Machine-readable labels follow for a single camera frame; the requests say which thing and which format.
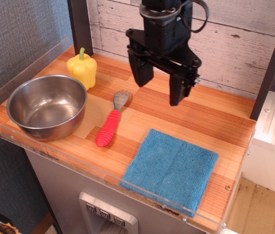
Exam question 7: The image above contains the grey toy fridge cabinet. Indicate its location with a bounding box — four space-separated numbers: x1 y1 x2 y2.
25 150 223 234

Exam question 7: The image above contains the yellow toy bell pepper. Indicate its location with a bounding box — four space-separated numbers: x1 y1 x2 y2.
66 47 98 90

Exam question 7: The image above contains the silver dispenser button panel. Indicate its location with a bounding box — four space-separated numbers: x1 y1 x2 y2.
79 192 139 234

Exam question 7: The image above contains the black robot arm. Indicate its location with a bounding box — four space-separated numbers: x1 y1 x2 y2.
126 0 201 106

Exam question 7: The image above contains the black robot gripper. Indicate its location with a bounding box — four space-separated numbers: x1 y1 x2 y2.
126 0 202 106

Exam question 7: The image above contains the blue towel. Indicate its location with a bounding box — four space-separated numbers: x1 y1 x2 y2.
119 129 219 217

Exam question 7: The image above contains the stainless steel bowl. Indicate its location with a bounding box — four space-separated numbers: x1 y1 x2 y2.
7 75 87 142

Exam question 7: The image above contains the clear acrylic table guard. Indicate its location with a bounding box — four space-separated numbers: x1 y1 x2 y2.
0 36 256 234

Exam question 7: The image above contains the dark left frame post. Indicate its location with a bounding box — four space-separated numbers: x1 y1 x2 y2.
67 0 93 56

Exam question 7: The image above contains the white toy sink unit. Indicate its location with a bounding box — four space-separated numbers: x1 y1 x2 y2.
242 92 275 191

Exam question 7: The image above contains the red handled toy fork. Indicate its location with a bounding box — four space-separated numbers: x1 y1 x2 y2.
96 90 131 147

